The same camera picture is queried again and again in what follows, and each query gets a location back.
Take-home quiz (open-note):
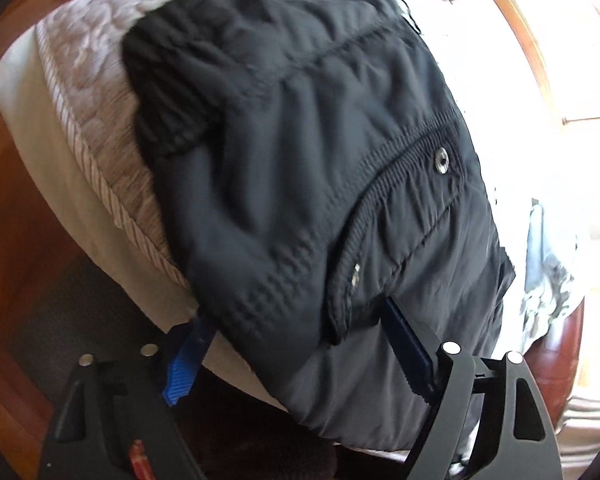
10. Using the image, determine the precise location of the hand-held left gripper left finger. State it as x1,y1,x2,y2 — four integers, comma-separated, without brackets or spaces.
40,317,217,480

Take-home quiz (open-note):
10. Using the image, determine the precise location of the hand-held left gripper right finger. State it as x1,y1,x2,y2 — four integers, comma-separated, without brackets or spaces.
383,297,564,480

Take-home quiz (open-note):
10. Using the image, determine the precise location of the black jacket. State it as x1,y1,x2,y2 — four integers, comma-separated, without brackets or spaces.
121,0,517,447

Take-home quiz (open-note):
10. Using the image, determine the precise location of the grey floor rug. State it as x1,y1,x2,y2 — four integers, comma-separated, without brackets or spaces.
10,255,191,361

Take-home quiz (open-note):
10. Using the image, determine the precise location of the dark wooden headboard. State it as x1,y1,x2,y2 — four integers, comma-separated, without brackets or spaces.
522,305,588,436

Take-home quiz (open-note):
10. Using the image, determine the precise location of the folded blue-grey blanket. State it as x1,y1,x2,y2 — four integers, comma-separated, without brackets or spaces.
522,202,583,343

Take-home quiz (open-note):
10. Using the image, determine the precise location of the wooden window frame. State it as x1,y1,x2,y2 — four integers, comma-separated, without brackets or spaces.
490,0,600,128

